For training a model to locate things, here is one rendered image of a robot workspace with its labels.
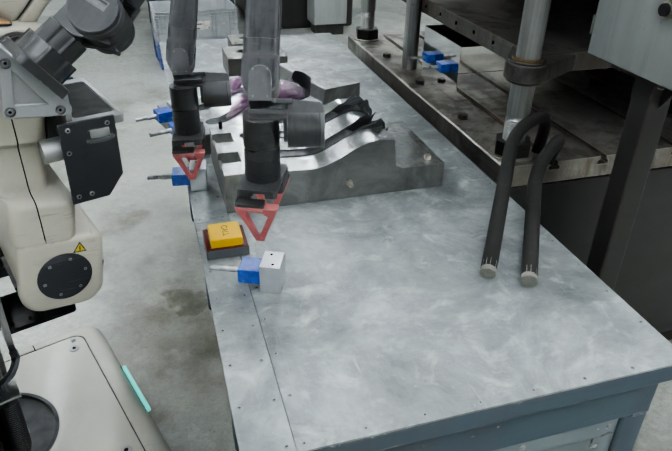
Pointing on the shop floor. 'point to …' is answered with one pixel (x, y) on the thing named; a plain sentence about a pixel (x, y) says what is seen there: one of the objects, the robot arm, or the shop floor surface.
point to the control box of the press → (637, 128)
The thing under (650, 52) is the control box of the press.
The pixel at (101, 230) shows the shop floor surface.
